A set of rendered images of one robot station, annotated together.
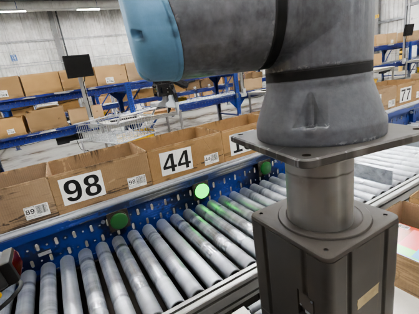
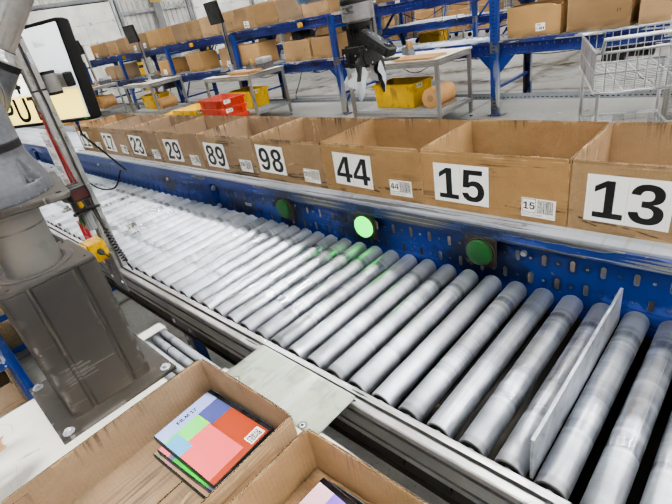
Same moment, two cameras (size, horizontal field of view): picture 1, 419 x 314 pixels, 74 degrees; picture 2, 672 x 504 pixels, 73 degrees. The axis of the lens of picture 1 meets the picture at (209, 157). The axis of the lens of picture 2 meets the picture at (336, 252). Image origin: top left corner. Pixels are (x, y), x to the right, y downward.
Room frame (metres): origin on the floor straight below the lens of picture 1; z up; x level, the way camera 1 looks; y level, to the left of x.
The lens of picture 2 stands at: (0.80, -1.17, 1.42)
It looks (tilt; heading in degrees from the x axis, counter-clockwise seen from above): 28 degrees down; 75
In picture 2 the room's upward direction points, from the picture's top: 12 degrees counter-clockwise
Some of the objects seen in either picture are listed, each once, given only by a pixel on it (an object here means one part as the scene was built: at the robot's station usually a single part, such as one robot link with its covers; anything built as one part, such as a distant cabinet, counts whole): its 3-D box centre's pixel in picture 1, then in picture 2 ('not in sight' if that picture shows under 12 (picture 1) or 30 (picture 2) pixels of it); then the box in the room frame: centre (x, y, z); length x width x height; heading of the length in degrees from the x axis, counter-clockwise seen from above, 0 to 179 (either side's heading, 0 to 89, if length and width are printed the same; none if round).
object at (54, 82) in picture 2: not in sight; (47, 75); (0.44, 0.64, 1.40); 0.28 x 0.11 x 0.11; 117
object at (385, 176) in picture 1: (345, 169); (582, 369); (1.34, -0.69, 0.76); 0.46 x 0.01 x 0.09; 27
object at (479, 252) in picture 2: (266, 167); (478, 253); (1.40, -0.29, 0.81); 0.07 x 0.01 x 0.07; 117
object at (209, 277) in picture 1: (183, 248); (268, 269); (0.91, 0.15, 0.72); 0.52 x 0.05 x 0.05; 27
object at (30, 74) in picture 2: not in sight; (74, 172); (0.42, 0.50, 1.11); 0.12 x 0.05 x 0.88; 117
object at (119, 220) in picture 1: (119, 221); (282, 209); (1.04, 0.40, 0.81); 0.07 x 0.01 x 0.07; 117
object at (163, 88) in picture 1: (163, 83); (360, 45); (1.34, 0.16, 1.32); 0.09 x 0.08 x 0.12; 118
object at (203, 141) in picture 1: (176, 152); (395, 156); (1.41, 0.17, 0.96); 0.39 x 0.29 x 0.17; 117
